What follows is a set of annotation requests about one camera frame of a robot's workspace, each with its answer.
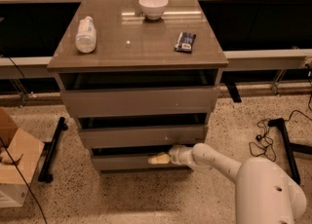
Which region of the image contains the black leg behind cabinet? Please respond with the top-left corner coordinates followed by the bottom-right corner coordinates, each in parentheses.
top-left (224, 75), bottom-right (242, 103)

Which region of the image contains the black tangled cable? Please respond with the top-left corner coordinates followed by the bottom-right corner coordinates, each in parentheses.
top-left (248, 65), bottom-right (312, 164)

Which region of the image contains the cardboard box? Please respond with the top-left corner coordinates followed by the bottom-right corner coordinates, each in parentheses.
top-left (0, 107), bottom-right (44, 208)

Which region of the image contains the black right stand leg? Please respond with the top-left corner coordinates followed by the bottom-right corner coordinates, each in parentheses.
top-left (268, 118), bottom-right (312, 184)

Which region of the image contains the black cable at left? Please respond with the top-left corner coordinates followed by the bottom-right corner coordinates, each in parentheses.
top-left (0, 46), bottom-right (49, 224)

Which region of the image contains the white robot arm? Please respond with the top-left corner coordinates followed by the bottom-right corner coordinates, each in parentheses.
top-left (148, 143), bottom-right (307, 224)

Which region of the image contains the grey drawer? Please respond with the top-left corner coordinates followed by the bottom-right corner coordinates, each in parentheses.
top-left (91, 145), bottom-right (187, 172)
top-left (59, 69), bottom-right (219, 118)
top-left (78, 113), bottom-right (207, 148)

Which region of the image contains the black stand leg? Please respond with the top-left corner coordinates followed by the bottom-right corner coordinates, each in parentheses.
top-left (268, 118), bottom-right (312, 184)
top-left (38, 117), bottom-right (68, 183)

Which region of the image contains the grey top drawer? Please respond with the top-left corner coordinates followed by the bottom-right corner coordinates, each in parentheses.
top-left (59, 69), bottom-right (219, 118)

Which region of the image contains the black left stand leg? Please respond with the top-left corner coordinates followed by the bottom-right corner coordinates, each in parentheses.
top-left (38, 117), bottom-right (68, 183)

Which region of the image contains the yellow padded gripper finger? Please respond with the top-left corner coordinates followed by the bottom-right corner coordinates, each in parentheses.
top-left (148, 153), bottom-right (171, 165)

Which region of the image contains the grey bottom drawer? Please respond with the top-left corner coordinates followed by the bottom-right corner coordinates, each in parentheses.
top-left (91, 145), bottom-right (187, 172)

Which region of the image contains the dark blue snack packet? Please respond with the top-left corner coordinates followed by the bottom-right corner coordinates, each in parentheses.
top-left (175, 32), bottom-right (196, 54)

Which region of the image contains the white ceramic bowl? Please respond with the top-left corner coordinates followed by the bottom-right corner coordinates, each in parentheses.
top-left (138, 0), bottom-right (169, 19)

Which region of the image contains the grey middle drawer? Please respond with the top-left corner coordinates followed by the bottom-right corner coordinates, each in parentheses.
top-left (78, 113), bottom-right (207, 148)

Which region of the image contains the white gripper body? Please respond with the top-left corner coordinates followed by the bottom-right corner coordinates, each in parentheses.
top-left (169, 145), bottom-right (194, 166)

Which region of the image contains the grey drawer cabinet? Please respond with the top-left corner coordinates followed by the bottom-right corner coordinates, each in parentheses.
top-left (47, 0), bottom-right (229, 174)

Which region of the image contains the clear plastic bottle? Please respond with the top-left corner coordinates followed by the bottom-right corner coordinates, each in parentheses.
top-left (75, 17), bottom-right (97, 54)

